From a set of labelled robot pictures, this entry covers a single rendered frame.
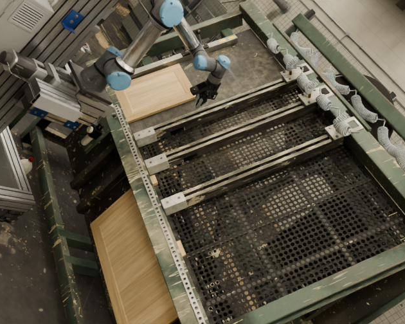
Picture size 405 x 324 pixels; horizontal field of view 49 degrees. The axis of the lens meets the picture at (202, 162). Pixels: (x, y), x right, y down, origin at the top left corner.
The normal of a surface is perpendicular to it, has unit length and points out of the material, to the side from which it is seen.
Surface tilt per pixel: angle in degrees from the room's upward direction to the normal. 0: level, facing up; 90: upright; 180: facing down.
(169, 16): 82
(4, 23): 90
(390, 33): 90
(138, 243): 90
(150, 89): 59
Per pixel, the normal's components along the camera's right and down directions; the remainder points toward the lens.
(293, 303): -0.12, -0.61
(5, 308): 0.73, -0.62
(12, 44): 0.46, 0.75
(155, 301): -0.58, -0.34
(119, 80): 0.24, 0.76
